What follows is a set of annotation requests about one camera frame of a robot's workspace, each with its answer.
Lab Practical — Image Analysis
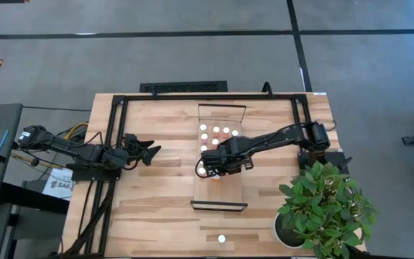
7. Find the clear acrylic tray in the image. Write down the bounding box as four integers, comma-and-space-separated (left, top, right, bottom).
190, 103, 249, 212

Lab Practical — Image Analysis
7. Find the white paper with logo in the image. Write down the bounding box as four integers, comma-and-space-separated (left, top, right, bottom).
42, 167, 75, 201

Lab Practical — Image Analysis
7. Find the white plant pot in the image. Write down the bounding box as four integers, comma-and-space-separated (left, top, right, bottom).
272, 212, 307, 250

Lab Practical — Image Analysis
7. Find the black cable hook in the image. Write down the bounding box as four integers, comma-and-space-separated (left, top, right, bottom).
262, 81, 275, 99

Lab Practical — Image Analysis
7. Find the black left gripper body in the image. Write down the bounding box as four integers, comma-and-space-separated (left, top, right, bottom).
115, 133, 147, 168

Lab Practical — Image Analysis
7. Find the yellow cable with connector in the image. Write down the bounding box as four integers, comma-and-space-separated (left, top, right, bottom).
63, 121, 90, 141

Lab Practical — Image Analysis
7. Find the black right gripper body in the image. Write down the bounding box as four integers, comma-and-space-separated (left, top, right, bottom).
200, 138, 254, 178

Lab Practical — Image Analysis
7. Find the green leafy plant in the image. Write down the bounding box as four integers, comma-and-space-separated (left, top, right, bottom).
277, 160, 379, 259

